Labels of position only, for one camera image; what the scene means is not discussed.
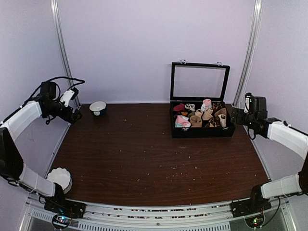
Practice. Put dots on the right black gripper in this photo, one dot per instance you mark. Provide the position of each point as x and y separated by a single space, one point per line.
238 121

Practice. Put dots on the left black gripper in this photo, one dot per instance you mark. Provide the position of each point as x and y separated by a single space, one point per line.
72 119

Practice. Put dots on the tan brown ribbed sock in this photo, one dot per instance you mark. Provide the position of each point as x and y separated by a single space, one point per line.
221 111

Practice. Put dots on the cream and brown sock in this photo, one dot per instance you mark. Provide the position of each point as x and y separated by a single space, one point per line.
223 120

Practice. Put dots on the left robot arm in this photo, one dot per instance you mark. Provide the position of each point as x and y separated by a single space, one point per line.
28 137

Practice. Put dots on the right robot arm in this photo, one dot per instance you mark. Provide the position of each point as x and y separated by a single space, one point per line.
286 138

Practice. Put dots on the brown argyle rolled sock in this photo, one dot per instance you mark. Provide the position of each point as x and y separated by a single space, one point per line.
217 106

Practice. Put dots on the brown diamond rolled sock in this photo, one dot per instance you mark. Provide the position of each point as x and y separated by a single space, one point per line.
213 123

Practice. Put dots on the beige rolled sock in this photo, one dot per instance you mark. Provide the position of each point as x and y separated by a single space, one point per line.
207 115

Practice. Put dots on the dark bowl white inside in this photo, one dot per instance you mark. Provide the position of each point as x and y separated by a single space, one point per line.
98 108

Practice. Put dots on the pink white rolled sock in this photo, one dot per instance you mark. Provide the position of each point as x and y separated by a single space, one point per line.
207 104

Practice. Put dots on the tan rolled sock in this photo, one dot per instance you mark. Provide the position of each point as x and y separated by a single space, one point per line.
196 118

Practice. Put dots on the cream brown rolled sock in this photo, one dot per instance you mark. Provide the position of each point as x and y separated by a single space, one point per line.
190 107

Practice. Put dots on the pink mint rolled sock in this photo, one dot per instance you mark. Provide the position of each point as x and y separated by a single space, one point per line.
182 122

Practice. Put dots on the dark red rolled sock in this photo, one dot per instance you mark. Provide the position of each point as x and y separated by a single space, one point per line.
179 108

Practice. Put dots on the black glass box lid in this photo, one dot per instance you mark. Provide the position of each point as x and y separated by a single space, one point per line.
194 82

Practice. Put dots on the white scalloped bowl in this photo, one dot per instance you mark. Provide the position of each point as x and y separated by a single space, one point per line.
62 177

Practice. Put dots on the black storage box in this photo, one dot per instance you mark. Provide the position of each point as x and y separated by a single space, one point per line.
200 132

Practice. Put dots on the right round circuit board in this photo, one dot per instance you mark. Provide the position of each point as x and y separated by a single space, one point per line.
255 222

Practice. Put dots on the round circuit board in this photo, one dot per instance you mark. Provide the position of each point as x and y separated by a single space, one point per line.
60 221
255 222

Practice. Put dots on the left round circuit board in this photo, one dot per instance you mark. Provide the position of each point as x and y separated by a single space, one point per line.
60 221

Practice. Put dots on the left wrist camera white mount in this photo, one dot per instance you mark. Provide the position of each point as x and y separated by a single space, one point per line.
68 96

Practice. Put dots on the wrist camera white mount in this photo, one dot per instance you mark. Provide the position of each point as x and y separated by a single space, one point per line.
68 96
249 103

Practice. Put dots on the right aluminium frame post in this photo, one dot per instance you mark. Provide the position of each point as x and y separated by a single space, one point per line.
252 44

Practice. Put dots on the aluminium frame post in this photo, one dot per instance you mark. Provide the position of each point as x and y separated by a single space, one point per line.
252 44
59 32

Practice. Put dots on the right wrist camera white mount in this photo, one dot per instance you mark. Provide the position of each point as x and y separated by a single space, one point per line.
249 103

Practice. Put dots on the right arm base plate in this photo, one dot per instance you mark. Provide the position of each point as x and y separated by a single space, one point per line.
246 207

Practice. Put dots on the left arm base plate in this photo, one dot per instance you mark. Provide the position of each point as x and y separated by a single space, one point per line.
69 208

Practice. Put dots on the front aluminium rail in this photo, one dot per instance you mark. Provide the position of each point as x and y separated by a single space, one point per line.
207 217

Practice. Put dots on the left aluminium frame post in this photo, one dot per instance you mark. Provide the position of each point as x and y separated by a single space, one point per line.
59 32

